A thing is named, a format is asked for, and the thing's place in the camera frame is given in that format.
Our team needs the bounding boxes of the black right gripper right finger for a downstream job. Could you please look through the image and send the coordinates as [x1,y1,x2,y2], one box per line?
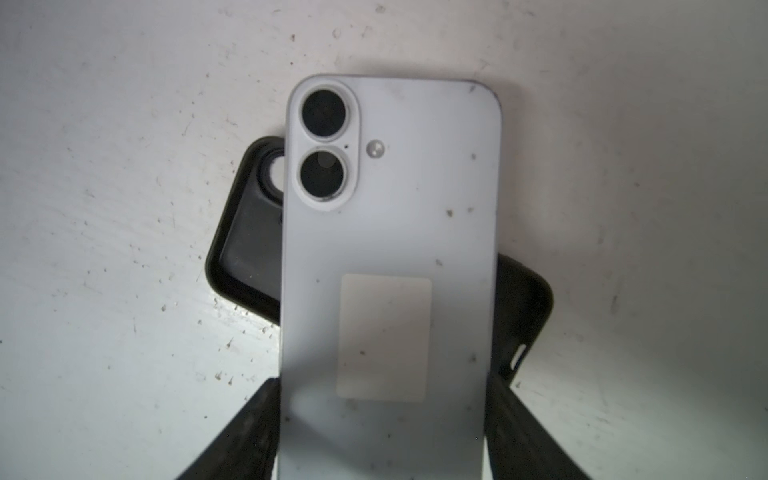
[484,374,588,480]

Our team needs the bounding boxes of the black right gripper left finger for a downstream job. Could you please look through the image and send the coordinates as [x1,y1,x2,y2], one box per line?
[178,378,281,480]

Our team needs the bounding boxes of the black phone case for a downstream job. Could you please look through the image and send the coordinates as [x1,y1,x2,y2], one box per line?
[205,136,554,384]

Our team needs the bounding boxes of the white phone camera up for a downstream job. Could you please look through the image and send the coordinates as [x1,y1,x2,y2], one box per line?
[276,75,503,479]

